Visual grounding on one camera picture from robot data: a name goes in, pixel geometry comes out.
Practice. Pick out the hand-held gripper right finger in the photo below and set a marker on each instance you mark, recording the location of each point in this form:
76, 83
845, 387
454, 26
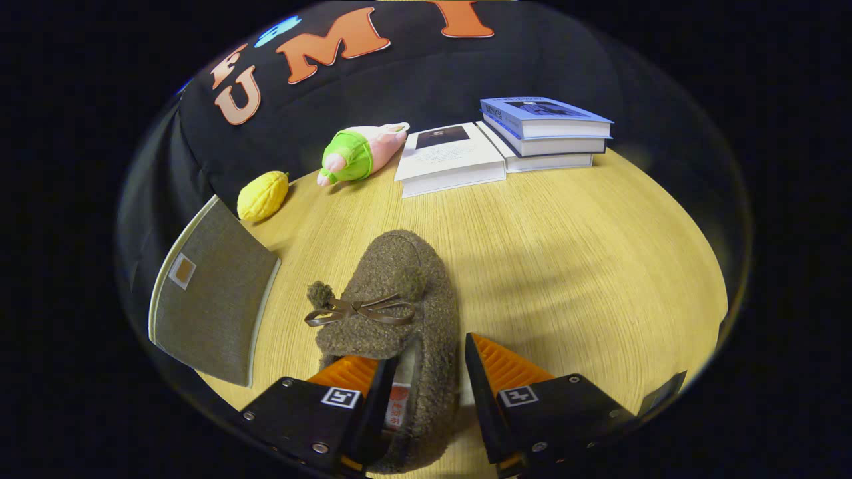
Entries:
480, 399

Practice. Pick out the grey fabric storage box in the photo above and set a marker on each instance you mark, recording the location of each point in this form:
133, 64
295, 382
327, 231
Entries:
213, 313

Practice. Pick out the white paperback book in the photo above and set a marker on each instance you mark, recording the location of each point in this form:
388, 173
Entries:
552, 163

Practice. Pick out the brown fleece shoe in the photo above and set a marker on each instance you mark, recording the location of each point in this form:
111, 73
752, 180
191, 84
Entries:
393, 266

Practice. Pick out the white book with dark photo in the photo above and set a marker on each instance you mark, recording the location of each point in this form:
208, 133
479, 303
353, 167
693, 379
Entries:
446, 156

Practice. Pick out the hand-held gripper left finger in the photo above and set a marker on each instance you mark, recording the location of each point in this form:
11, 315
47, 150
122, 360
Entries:
376, 406

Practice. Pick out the green and pink plush toy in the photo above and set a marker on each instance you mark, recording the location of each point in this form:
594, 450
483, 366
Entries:
353, 156

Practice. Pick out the blue paperback book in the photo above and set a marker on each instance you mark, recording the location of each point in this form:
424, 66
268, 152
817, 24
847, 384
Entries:
566, 146

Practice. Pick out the dark rectangular slab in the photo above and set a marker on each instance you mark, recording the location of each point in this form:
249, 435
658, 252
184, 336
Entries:
662, 392

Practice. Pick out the yellow corn toy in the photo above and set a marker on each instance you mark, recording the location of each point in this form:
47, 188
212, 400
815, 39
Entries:
261, 196

